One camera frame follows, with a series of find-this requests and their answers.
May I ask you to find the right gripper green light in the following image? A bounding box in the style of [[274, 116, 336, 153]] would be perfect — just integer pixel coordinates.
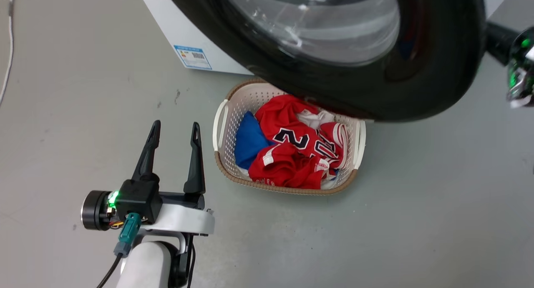
[[485, 22, 534, 109]]

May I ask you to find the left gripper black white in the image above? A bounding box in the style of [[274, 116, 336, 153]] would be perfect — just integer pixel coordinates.
[[81, 120, 216, 237]]

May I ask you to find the black round washing machine door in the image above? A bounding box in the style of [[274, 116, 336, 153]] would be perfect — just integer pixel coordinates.
[[162, 0, 488, 122]]

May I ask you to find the white washing machine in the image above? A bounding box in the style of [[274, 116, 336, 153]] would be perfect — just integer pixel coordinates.
[[136, 0, 516, 76]]

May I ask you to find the blue cloth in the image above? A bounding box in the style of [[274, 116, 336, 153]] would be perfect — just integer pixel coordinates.
[[234, 111, 276, 170]]

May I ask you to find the beige plastic laundry basket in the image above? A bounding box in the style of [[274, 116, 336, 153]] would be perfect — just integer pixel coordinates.
[[212, 77, 367, 196]]

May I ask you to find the blue white energy label sticker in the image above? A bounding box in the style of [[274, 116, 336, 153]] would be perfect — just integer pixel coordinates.
[[174, 45, 212, 71]]

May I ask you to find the red basketball jersey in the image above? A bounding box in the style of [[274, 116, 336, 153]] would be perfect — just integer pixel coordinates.
[[248, 94, 350, 190]]

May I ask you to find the white garment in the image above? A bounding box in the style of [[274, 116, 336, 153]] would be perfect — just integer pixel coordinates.
[[295, 109, 339, 131]]

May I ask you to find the black cable with teal connector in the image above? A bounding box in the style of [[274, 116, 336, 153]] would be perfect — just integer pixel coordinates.
[[96, 212, 143, 288]]

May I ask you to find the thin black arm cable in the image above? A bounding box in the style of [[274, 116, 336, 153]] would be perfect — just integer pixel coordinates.
[[185, 234, 197, 288]]

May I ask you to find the white floor cable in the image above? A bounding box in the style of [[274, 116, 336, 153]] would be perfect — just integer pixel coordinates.
[[0, 0, 16, 107]]

